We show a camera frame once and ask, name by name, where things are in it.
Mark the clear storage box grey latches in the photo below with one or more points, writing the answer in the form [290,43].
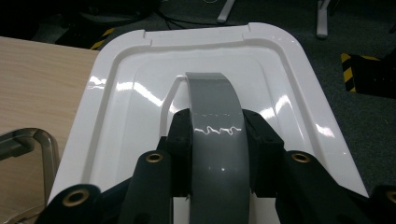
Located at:
[51,155]

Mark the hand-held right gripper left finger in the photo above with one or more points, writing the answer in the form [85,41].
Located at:
[179,155]

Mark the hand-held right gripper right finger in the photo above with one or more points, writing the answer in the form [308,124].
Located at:
[264,155]

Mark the white metal stand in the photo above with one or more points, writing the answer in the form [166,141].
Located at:
[322,25]

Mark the black striped stand base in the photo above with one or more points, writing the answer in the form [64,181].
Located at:
[102,39]
[370,74]

